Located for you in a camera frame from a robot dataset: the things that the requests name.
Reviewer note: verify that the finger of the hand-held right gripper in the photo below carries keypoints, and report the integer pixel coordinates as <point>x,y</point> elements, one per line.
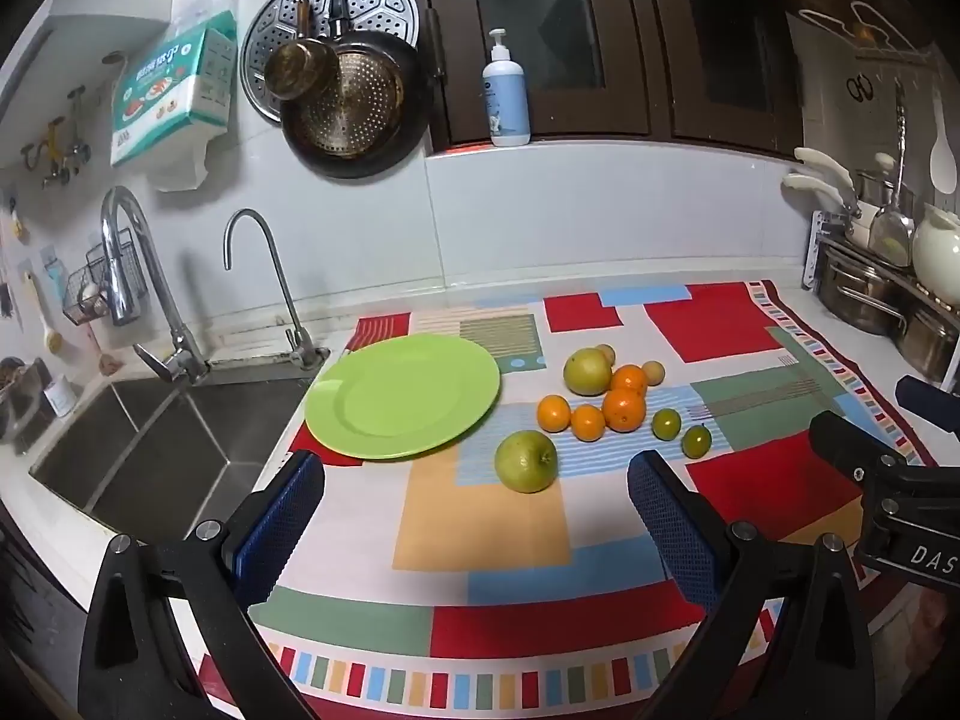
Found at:
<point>847,442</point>
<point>930,405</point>

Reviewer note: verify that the metal ladle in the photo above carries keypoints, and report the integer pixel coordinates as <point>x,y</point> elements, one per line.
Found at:
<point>892,229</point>

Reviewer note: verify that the thin gooseneck faucet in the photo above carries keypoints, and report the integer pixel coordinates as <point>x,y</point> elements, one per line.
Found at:
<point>281,277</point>

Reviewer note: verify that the hanging scissors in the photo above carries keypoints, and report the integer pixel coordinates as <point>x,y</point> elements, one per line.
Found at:
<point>861,88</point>

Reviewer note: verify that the steel pot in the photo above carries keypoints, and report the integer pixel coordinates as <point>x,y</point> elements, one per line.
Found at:
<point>859,292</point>
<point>930,337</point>

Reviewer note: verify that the small white cup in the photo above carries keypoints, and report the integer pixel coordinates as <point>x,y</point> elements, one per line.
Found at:
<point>61,399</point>

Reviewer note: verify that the large orange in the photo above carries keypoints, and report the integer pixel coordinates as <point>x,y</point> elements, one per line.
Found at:
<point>631,376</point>
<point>625,409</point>

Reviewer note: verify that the green apple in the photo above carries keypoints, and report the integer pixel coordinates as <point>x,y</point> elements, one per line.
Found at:
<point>586,373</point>
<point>525,463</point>

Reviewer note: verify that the black frying pan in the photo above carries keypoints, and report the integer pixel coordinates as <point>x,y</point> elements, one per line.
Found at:
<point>352,109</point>

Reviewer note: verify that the round metal steamer plate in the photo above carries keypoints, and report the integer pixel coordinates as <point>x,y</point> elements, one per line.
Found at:
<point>379,0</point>

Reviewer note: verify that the large chrome faucet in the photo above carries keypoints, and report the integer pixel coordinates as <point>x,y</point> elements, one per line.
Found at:
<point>124,270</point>

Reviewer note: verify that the colourful patchwork mat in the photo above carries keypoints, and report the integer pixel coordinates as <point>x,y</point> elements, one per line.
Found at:
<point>487,525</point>

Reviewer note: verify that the small brass pot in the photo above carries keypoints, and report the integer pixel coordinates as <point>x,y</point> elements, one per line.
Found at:
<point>300,67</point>

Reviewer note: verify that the small orange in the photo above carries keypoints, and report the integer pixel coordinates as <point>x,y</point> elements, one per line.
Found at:
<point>554,414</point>
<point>588,423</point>

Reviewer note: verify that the small yellow fruit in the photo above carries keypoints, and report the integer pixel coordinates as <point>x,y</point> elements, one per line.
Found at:
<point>606,354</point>
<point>654,373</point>

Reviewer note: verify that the green apple back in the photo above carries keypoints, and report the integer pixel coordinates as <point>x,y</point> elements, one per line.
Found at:
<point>586,373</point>

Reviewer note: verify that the white rice spoon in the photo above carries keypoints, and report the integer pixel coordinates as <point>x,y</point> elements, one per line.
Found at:
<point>943,161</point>

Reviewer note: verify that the white and blue soap bottle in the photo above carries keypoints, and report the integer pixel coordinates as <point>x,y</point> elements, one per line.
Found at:
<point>506,101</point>

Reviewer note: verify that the green plate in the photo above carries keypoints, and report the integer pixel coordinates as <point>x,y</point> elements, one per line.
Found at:
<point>405,397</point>

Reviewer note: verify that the white plastic bag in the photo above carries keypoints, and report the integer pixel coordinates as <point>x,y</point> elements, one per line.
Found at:
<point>180,165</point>

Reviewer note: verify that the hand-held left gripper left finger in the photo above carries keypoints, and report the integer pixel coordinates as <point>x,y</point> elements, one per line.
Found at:
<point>285,514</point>

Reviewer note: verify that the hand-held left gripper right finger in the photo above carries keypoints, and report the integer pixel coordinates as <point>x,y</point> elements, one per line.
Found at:
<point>675,525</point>

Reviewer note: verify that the teal and white tissue box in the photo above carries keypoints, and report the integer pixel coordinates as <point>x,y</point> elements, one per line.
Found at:
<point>165,90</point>

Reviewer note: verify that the steel sink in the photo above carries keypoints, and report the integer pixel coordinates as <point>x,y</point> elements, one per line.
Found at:
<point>150,450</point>

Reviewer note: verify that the dark wooden cabinet door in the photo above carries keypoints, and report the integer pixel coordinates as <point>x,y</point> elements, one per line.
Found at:
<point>720,37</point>
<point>525,15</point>

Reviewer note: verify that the hanging wooden brush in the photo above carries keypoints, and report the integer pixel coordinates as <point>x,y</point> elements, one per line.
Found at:
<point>49,330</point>

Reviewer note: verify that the small green citrus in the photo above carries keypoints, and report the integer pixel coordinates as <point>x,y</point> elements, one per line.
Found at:
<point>665,424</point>
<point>696,442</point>

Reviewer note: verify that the white teapot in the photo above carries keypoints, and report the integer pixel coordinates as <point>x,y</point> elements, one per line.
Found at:
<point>937,247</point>

